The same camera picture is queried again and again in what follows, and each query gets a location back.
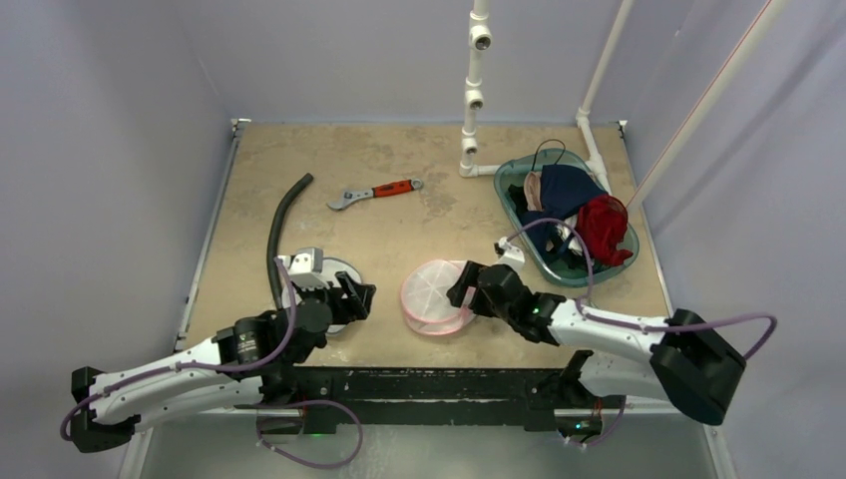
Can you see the navy blue bra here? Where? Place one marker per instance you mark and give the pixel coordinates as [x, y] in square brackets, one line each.
[565, 189]

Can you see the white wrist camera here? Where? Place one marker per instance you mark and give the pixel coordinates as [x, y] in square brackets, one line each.
[509, 254]
[304, 268]

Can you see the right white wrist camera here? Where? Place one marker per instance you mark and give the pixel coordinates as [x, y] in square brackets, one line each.
[509, 254]

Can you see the pink-trimmed white mesh laundry bag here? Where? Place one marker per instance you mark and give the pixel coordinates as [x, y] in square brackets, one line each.
[424, 302]

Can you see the white PVC pipe frame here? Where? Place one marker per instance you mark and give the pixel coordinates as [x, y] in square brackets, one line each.
[598, 26]

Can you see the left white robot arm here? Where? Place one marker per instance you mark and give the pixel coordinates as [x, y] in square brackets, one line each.
[257, 361]

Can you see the teal transparent plastic bin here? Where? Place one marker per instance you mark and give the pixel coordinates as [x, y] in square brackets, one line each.
[562, 269]

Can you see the red garment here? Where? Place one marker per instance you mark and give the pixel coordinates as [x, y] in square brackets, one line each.
[602, 223]

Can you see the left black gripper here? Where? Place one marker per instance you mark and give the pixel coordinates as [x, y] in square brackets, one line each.
[354, 306]

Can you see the white bra with black straps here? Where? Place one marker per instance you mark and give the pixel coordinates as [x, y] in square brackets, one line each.
[564, 239]

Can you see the red handled tool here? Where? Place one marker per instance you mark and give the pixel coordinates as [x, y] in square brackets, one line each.
[349, 197]

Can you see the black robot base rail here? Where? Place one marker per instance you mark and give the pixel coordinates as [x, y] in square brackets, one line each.
[535, 399]

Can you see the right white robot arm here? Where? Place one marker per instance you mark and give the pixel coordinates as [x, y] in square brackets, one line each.
[680, 359]

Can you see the blue-trimmed white mesh laundry bag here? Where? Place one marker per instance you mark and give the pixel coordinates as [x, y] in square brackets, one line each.
[331, 265]

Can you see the pink bra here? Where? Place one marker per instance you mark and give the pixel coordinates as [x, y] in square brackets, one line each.
[533, 191]

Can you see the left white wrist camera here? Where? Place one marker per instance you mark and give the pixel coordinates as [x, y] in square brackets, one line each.
[304, 268]

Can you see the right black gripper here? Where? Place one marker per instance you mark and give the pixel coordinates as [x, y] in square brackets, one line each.
[469, 288]

